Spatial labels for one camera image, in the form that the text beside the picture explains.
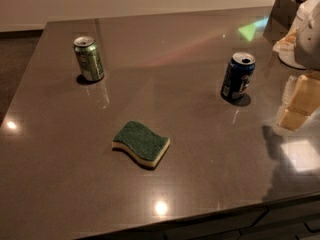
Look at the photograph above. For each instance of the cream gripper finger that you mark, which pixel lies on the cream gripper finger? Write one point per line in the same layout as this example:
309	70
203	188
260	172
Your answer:
301	97

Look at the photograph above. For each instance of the blue pepsi can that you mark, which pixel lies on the blue pepsi can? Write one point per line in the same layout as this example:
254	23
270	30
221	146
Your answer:
237	76

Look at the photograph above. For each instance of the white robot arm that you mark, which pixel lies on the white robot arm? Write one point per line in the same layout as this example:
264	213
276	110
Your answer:
308	18

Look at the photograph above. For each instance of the white cylindrical robot base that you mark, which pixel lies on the white cylindrical robot base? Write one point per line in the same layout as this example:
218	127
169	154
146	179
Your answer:
289	49

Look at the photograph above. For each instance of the green soda can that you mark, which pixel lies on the green soda can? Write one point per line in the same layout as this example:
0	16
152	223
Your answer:
88	58

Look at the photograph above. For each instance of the green and yellow sponge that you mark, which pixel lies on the green and yellow sponge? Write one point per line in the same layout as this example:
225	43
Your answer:
142	144

